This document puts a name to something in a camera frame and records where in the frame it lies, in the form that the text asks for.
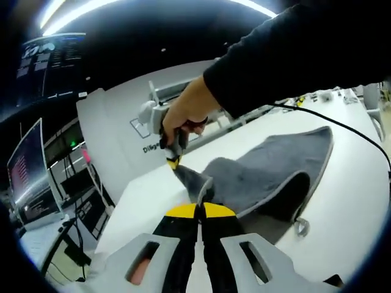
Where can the grey towel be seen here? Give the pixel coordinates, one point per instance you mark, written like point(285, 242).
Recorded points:
point(268, 171)

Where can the person's right hand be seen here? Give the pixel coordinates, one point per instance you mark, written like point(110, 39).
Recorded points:
point(189, 107)

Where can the person's left hand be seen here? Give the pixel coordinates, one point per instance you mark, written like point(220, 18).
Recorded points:
point(139, 271)

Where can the grey metal shelving rack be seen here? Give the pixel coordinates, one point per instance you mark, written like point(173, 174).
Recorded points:
point(174, 90)

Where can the pink object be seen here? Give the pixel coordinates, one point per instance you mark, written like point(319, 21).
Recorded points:
point(85, 155)

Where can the white stand pole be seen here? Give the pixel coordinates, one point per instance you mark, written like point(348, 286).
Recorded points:
point(97, 183)

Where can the long ceiling light strip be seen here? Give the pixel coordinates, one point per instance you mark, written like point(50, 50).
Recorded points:
point(137, 9)

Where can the large dark display screen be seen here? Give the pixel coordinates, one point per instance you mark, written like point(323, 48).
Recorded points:
point(52, 61)

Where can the curved computer monitor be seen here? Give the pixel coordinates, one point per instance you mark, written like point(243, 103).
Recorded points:
point(30, 177)

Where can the small yellow black device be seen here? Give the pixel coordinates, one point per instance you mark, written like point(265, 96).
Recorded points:
point(301, 100)

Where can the white desk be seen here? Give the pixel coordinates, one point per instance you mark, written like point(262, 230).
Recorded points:
point(39, 244)

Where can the grey chair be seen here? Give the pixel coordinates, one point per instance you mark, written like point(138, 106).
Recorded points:
point(373, 103)

